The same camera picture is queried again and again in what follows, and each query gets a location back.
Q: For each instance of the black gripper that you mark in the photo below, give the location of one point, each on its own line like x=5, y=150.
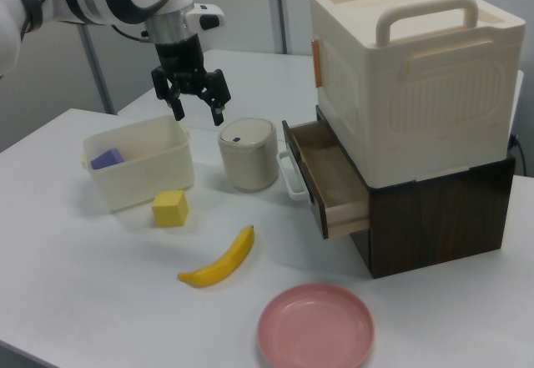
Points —
x=180, y=67

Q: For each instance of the cream plastic open box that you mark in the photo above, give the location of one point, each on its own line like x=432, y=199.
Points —
x=139, y=163

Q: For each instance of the cream small trash can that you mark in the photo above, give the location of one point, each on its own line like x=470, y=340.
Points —
x=248, y=155

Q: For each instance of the purple foam block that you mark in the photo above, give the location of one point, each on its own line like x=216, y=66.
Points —
x=107, y=158

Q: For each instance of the yellow foam cube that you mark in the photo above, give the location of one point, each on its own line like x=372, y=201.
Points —
x=169, y=208

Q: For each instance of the yellow toy banana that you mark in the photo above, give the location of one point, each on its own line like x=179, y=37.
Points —
x=221, y=261

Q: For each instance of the large cream storage container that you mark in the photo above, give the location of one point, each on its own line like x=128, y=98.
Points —
x=417, y=92

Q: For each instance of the pink plastic plate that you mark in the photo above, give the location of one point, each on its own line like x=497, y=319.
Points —
x=315, y=325

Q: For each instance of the dark wooden drawer cabinet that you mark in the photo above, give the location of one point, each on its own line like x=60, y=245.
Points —
x=438, y=222

